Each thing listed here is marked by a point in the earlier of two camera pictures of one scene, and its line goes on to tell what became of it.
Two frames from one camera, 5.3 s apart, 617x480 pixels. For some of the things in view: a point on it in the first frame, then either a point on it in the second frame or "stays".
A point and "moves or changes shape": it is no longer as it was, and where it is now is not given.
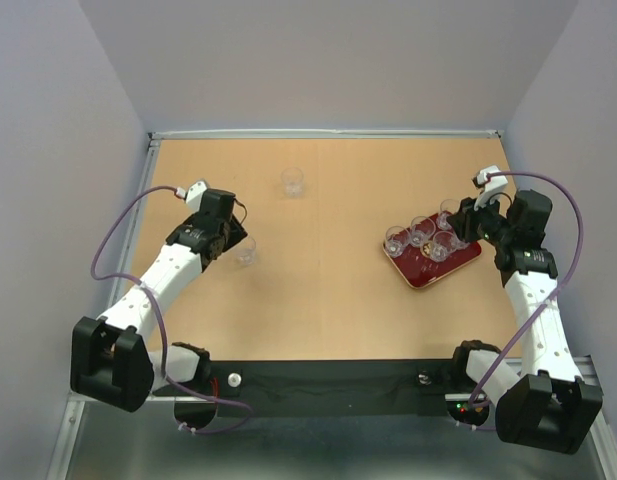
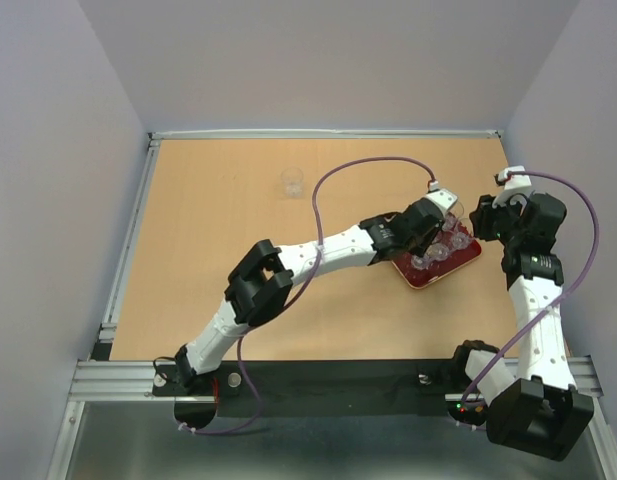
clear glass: (443, 244) moves or changes shape
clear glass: (397, 238) moves or changes shape
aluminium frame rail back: (405, 134) stays
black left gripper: (238, 233) → (430, 236)
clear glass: (422, 229) moves or changes shape
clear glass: (292, 178) stays
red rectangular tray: (421, 271) stays
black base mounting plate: (329, 389) stays
